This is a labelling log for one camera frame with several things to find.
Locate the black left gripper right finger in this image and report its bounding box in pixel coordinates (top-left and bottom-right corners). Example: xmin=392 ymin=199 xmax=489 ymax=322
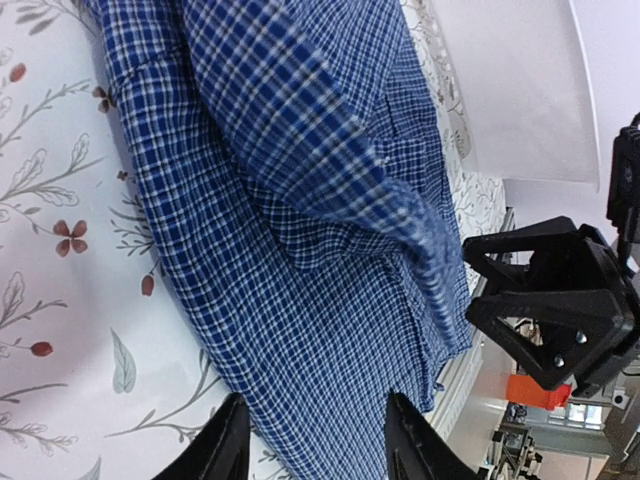
xmin=384 ymin=391 xmax=478 ymax=480

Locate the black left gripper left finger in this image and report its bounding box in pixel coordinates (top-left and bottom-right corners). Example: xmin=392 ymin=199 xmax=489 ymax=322
xmin=153 ymin=393 xmax=250 ymax=480

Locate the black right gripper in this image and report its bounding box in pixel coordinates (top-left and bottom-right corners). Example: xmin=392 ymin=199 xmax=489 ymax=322
xmin=463 ymin=216 xmax=639 ymax=397

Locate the blue checked long sleeve shirt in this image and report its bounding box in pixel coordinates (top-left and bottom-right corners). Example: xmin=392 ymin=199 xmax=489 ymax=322
xmin=88 ymin=1 xmax=471 ymax=479

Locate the orange block in background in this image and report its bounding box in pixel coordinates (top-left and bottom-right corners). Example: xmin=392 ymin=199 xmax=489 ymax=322
xmin=506 ymin=374 xmax=572 ymax=411

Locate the floral white tablecloth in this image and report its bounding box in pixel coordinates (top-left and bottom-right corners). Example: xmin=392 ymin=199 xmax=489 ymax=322
xmin=1 ymin=1 xmax=506 ymax=479

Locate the white plastic basket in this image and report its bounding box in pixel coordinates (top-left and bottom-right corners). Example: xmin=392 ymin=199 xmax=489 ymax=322
xmin=434 ymin=0 xmax=600 ymax=188

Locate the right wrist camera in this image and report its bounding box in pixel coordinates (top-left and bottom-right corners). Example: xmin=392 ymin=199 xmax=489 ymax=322
xmin=606 ymin=114 xmax=639 ymax=244

